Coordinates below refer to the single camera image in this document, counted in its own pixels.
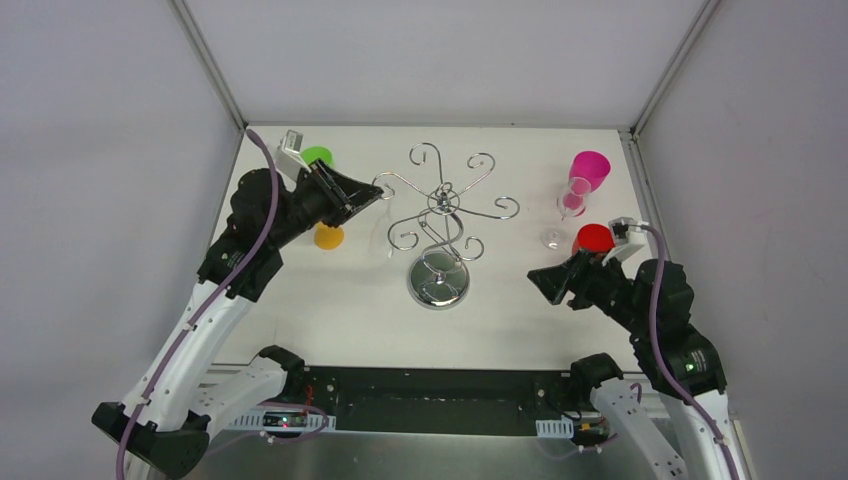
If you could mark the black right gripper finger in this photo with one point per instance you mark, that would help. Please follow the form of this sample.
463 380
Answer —
582 301
554 282

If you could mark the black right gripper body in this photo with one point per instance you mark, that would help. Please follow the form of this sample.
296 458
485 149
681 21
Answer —
575 283

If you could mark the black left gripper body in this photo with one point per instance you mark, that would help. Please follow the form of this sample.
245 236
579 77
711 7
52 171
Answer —
333 192

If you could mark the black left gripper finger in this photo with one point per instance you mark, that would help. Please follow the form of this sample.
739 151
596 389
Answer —
357 201
341 185

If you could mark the orange plastic wine glass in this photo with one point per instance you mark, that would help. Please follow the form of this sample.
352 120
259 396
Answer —
328 238

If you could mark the clear wine glass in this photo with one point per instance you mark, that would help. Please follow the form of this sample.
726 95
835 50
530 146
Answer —
566 212
380 248

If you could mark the green plastic wine glass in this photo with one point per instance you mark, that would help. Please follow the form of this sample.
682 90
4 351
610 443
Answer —
313 154

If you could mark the red plastic wine glass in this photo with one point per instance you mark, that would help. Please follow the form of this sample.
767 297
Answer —
596 238

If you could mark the chrome wine glass rack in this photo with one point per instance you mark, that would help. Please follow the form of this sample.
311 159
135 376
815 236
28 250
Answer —
439 278

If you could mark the magenta plastic wine glass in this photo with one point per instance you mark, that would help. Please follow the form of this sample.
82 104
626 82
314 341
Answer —
588 171

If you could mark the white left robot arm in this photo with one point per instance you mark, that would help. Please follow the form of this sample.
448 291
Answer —
167 421

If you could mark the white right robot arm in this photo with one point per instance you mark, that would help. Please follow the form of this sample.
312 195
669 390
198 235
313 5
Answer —
681 365

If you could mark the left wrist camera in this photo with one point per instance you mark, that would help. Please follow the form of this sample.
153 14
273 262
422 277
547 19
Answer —
288 157

